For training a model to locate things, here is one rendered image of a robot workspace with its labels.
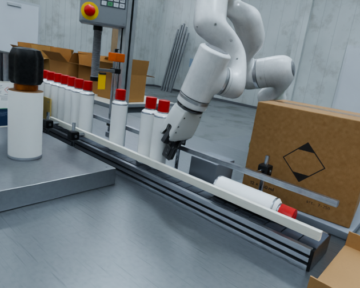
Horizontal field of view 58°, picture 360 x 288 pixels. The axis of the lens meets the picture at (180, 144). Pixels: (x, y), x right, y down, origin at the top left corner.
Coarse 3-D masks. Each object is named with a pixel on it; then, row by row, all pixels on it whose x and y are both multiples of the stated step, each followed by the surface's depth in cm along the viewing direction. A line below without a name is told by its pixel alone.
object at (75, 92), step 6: (78, 78) 120; (78, 84) 119; (72, 90) 119; (78, 90) 119; (72, 96) 119; (78, 96) 119; (72, 102) 120; (78, 102) 120; (72, 108) 120; (78, 108) 120; (72, 114) 121; (78, 114) 121; (72, 120) 121
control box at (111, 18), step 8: (80, 0) 113; (88, 0) 113; (96, 0) 113; (80, 8) 114; (96, 8) 114; (104, 8) 115; (112, 8) 115; (80, 16) 114; (88, 16) 114; (96, 16) 115; (104, 16) 116; (112, 16) 116; (120, 16) 117; (88, 24) 123; (96, 24) 117; (104, 24) 117; (112, 24) 117; (120, 24) 117
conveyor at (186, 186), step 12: (96, 144) 113; (120, 156) 104; (144, 168) 96; (168, 180) 89; (180, 180) 90; (204, 192) 84; (228, 204) 79; (252, 216) 74; (276, 228) 70; (288, 228) 71; (300, 240) 66; (312, 240) 67; (324, 240) 68
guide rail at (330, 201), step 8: (104, 120) 118; (128, 128) 109; (192, 152) 92; (200, 152) 90; (208, 160) 88; (216, 160) 87; (224, 160) 86; (232, 168) 84; (240, 168) 82; (248, 168) 82; (256, 176) 79; (264, 176) 78; (280, 184) 75; (288, 184) 74; (296, 192) 73; (304, 192) 72; (312, 192) 71; (320, 200) 70; (328, 200) 69; (336, 200) 68
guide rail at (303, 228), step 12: (60, 120) 126; (84, 132) 114; (108, 144) 105; (132, 156) 98; (144, 156) 95; (156, 168) 92; (168, 168) 89; (192, 180) 83; (216, 192) 79; (228, 192) 77; (240, 204) 75; (252, 204) 72; (264, 216) 71; (276, 216) 69; (300, 228) 66; (312, 228) 64
